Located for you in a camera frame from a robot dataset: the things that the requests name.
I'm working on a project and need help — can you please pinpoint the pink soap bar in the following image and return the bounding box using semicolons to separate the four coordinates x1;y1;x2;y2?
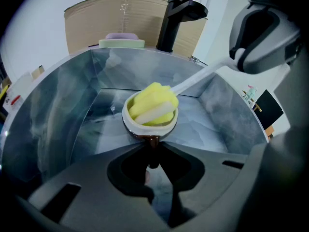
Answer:
105;32;140;41

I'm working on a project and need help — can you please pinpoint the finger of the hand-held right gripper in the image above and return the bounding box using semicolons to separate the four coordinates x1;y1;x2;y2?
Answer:
228;3;282;58
237;20;302;75

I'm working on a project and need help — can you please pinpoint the metal sink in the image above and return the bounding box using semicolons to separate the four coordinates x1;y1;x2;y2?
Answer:
0;47;269;190

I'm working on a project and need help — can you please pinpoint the white cup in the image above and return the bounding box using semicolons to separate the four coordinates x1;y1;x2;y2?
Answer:
121;90;180;169

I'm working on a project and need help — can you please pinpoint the large brown cardboard sheet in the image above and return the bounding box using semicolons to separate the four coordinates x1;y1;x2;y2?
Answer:
63;0;209;58

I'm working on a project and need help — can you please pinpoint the green spray bottle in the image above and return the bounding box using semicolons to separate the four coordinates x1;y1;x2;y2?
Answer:
242;84;258;104

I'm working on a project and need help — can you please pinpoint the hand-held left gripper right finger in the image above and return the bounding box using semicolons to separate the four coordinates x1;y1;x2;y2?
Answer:
159;143;250;228

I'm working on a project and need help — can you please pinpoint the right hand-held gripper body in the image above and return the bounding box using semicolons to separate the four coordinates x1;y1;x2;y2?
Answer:
246;0;309;32

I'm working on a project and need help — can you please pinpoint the black faucet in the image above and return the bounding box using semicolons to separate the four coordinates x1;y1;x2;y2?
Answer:
156;0;209;53

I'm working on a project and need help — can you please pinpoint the black flat panel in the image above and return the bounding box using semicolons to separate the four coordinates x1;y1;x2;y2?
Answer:
255;89;284;131

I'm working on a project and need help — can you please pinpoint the yellow sponge brush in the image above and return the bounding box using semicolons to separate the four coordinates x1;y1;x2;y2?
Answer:
127;47;245;127

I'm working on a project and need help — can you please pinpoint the pale green soap dish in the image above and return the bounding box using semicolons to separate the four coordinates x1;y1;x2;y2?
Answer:
98;38;146;49

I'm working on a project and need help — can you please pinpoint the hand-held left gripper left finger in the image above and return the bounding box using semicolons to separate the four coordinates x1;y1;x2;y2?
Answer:
28;144;174;232

